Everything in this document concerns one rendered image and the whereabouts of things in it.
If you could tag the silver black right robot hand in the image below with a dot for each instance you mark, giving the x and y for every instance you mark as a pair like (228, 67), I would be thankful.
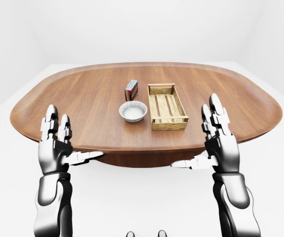
(224, 153)

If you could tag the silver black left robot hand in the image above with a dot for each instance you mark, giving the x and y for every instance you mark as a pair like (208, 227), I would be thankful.
(50, 150)

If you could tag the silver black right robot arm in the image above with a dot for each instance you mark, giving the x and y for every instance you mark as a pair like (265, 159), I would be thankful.
(234, 207)

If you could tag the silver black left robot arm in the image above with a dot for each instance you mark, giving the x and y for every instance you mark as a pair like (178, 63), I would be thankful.
(52, 207)

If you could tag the wooden slat tray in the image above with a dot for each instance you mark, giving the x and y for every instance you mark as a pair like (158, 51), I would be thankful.
(167, 107)

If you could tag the patterned grey bowl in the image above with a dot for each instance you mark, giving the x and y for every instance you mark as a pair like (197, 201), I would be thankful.
(132, 111)

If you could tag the printed food box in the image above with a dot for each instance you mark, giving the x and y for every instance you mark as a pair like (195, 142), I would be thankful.
(131, 90)

